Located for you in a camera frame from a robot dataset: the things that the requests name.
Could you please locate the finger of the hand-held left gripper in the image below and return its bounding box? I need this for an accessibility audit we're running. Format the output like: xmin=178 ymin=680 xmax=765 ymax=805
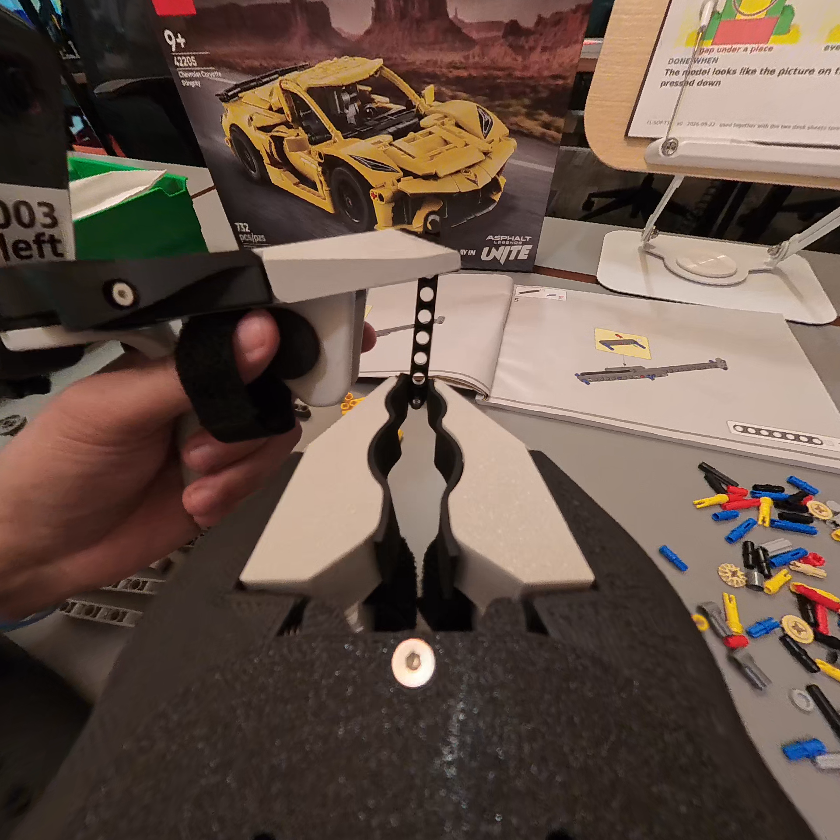
xmin=252 ymin=230 xmax=462 ymax=408

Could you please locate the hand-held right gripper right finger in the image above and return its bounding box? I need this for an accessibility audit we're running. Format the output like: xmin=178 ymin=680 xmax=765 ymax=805
xmin=420 ymin=381 xmax=596 ymax=632

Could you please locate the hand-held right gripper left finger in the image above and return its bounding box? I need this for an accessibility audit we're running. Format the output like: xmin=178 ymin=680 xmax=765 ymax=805
xmin=239 ymin=375 xmax=419 ymax=632

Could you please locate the black lego beam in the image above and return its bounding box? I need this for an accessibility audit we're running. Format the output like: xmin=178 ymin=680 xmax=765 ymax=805
xmin=410 ymin=272 xmax=439 ymax=411

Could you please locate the pile of colourful lego pins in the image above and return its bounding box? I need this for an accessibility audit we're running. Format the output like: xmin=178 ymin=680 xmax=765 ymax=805
xmin=659 ymin=461 xmax=840 ymax=772

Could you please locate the pile of yellow lego pieces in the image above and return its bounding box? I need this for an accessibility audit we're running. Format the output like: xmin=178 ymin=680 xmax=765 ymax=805
xmin=340 ymin=392 xmax=406 ymax=444

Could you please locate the lego set box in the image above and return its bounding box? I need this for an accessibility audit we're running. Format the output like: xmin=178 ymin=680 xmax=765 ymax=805
xmin=154 ymin=0 xmax=592 ymax=273

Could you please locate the person's left hand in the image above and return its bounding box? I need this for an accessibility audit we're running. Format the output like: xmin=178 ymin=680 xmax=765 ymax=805
xmin=0 ymin=308 xmax=378 ymax=618

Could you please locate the green plastic bin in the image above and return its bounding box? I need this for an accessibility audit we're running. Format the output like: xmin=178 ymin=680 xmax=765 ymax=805
xmin=67 ymin=156 xmax=211 ymax=260

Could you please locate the open instruction booklet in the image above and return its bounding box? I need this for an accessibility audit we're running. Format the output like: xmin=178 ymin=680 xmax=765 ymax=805
xmin=354 ymin=272 xmax=840 ymax=470

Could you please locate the pile of black grey parts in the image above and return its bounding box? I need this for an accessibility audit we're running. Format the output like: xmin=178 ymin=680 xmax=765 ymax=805
xmin=0 ymin=402 xmax=313 ymax=439

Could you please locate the document stand with wooden board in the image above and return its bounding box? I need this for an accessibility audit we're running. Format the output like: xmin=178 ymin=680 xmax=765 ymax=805
xmin=584 ymin=0 xmax=840 ymax=326

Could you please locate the blue wristband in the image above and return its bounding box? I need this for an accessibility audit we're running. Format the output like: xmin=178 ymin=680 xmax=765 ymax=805
xmin=0 ymin=607 xmax=61 ymax=632

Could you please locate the task instruction sheet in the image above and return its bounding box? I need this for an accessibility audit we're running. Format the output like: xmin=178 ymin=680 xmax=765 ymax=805
xmin=626 ymin=0 xmax=840 ymax=148

